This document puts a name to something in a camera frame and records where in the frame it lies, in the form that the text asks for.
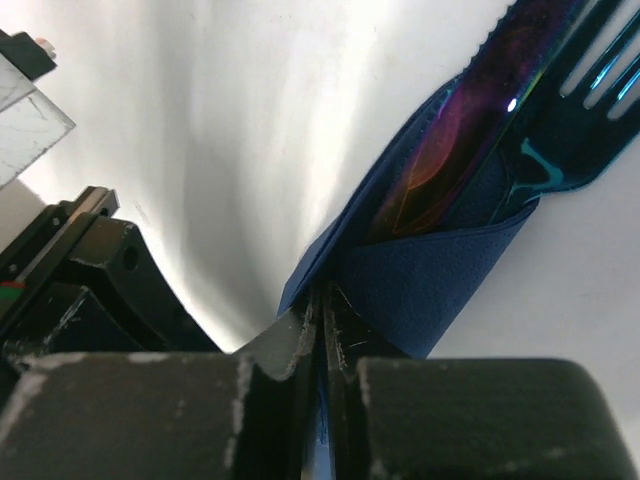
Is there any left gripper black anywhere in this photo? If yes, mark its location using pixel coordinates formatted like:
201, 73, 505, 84
1, 186, 220, 358

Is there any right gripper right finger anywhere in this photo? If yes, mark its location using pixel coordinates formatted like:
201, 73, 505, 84
322, 287, 628, 479

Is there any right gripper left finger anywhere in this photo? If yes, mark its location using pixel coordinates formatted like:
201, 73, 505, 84
1, 296, 317, 479

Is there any dark blue paper napkin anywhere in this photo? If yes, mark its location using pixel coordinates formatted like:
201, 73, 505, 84
277, 78, 538, 358

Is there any iridescent metal knife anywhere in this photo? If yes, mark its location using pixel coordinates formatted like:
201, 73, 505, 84
366, 1, 586, 243

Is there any blue metal fork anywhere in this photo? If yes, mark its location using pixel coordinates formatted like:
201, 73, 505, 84
491, 1, 639, 223

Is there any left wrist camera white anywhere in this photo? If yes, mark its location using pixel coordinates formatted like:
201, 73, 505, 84
1, 32, 76, 186

